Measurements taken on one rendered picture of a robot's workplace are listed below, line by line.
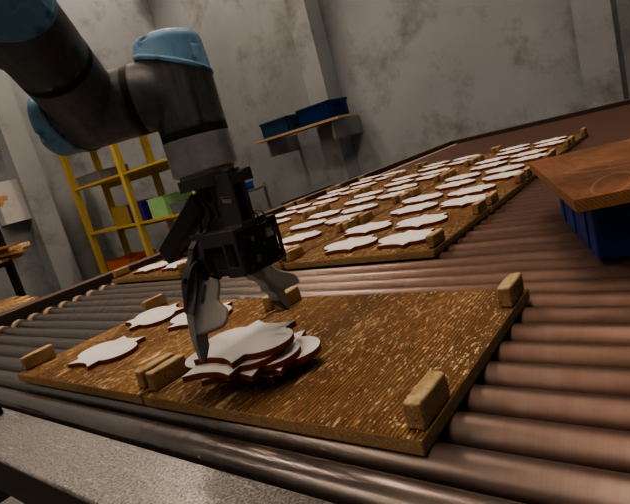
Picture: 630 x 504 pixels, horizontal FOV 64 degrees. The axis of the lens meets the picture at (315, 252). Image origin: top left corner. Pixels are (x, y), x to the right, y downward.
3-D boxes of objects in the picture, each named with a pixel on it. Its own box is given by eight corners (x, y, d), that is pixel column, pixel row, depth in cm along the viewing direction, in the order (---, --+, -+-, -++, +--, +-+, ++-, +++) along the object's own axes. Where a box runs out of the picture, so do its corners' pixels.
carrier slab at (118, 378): (143, 405, 68) (139, 394, 68) (19, 381, 94) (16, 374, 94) (299, 304, 95) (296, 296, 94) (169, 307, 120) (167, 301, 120)
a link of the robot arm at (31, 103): (-1, 51, 50) (105, 22, 50) (63, 118, 61) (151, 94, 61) (0, 114, 48) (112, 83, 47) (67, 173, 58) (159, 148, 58)
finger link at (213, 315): (209, 360, 52) (226, 273, 54) (175, 357, 55) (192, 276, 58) (232, 365, 54) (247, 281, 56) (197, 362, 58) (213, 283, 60)
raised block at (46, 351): (27, 371, 93) (21, 357, 93) (23, 371, 95) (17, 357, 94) (57, 356, 98) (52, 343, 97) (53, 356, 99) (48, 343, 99)
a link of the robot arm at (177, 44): (135, 54, 58) (206, 34, 58) (165, 148, 61) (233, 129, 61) (111, 39, 51) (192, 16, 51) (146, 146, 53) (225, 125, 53)
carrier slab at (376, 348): (425, 457, 42) (421, 440, 42) (145, 406, 68) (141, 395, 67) (530, 298, 69) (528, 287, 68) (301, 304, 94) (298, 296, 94)
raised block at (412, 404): (426, 433, 43) (419, 404, 42) (406, 430, 44) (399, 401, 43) (452, 396, 47) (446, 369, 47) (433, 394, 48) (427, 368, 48)
